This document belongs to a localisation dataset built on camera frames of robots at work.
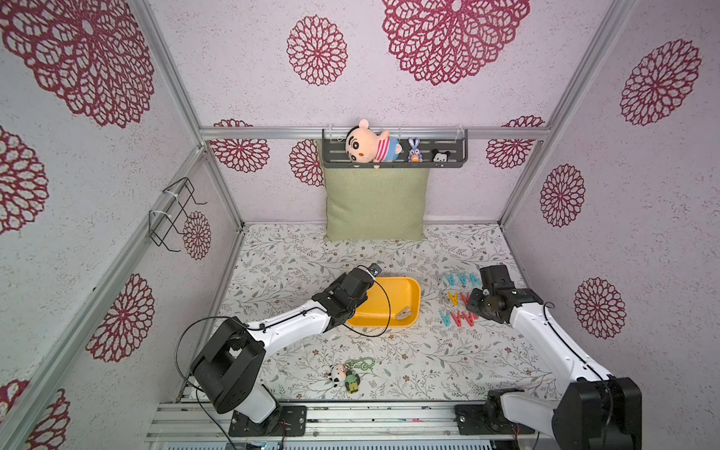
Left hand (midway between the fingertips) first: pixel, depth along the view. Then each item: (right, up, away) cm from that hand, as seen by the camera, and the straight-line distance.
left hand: (348, 280), depth 88 cm
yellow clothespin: (+37, -8, +9) cm, 39 cm away
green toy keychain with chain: (+2, -27, -9) cm, 29 cm away
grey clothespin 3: (+18, -12, +4) cm, 22 cm away
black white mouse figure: (+30, +40, +4) cm, 50 cm away
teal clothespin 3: (+32, -13, +4) cm, 35 cm away
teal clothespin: (+37, -1, +15) cm, 40 cm away
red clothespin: (+40, -13, +4) cm, 42 cm away
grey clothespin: (+33, 0, +15) cm, 36 cm away
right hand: (+39, -6, -3) cm, 39 cm away
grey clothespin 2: (+32, -7, +10) cm, 34 cm away
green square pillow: (+8, +26, +13) cm, 30 cm away
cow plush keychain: (-3, -26, -8) cm, 27 cm away
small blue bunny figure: (+22, +40, +2) cm, 45 cm away
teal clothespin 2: (+42, -1, +15) cm, 44 cm away
